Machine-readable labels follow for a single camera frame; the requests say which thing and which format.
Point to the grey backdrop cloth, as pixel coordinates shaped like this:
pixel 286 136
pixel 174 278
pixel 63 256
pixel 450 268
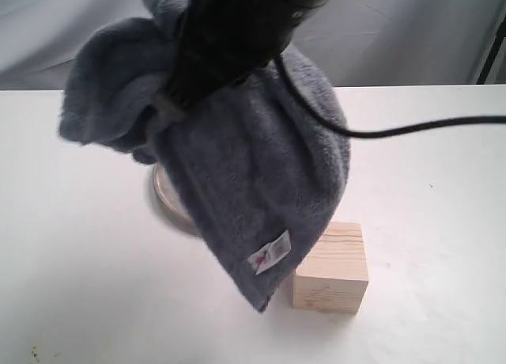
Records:
pixel 356 42

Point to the black stand pole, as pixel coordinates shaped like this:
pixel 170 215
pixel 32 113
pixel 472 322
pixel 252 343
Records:
pixel 490 68

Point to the light wooden cube block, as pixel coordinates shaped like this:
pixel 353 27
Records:
pixel 333 277

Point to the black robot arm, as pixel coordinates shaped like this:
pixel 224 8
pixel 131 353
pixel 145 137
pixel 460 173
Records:
pixel 291 12

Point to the grey-blue fleece towel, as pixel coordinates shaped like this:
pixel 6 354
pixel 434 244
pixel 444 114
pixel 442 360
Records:
pixel 259 177

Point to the round stainless steel plate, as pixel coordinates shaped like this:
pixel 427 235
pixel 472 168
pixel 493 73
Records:
pixel 169 203

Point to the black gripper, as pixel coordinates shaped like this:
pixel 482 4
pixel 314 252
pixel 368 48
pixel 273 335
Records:
pixel 213 54

